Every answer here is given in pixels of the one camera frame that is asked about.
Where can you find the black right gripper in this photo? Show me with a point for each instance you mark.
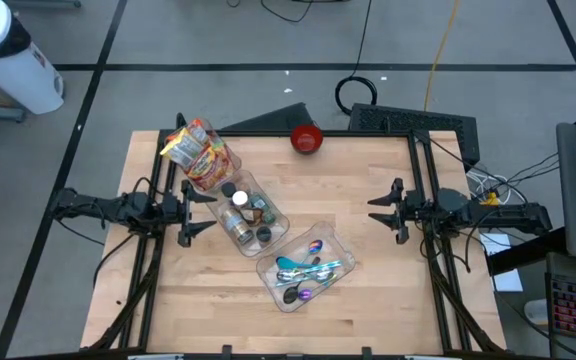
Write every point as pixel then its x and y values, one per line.
pixel 410 210

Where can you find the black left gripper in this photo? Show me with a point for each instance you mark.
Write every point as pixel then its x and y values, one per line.
pixel 180 212

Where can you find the black lid spice jar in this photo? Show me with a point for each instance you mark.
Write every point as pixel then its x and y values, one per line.
pixel 228 189

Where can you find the tan lid spice jar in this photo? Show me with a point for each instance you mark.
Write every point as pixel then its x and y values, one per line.
pixel 238 228

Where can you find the white lid spice jar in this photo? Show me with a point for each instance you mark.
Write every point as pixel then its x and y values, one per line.
pixel 240 198

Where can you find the orange brown snack packet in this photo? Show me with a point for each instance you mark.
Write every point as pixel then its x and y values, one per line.
pixel 252 216

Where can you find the purple label spice jar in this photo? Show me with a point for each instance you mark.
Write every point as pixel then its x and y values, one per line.
pixel 260 202

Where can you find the yellow-green white snack packet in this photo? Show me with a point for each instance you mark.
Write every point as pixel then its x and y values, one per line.
pixel 183 147

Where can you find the orange label spice jar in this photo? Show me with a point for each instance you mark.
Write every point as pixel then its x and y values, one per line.
pixel 264 234

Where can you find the silver metal spoon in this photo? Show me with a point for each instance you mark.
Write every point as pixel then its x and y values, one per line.
pixel 285 275

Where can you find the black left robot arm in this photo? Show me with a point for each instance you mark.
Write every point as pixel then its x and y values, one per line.
pixel 108 207

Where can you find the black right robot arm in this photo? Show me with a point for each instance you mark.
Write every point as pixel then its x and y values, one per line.
pixel 493 212

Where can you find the clear plastic storage bin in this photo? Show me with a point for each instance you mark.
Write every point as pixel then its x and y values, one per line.
pixel 278 220
pixel 340 260

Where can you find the red bowl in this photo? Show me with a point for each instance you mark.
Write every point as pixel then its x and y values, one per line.
pixel 306 139

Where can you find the yellow plug connector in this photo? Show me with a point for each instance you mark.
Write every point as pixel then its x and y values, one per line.
pixel 491 200

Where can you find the white paper sheet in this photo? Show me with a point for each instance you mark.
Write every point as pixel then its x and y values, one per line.
pixel 497 244

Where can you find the small black spoon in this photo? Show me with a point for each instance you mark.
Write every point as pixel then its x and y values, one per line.
pixel 290 295

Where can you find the black triangular panel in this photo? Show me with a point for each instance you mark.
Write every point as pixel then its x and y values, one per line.
pixel 283 121

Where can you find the black desk leg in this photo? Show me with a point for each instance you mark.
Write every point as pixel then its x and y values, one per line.
pixel 528 250

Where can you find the white computer mouse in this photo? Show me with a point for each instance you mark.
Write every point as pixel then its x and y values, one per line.
pixel 536 311

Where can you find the white trash bin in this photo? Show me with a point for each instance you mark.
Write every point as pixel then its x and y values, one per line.
pixel 18 75

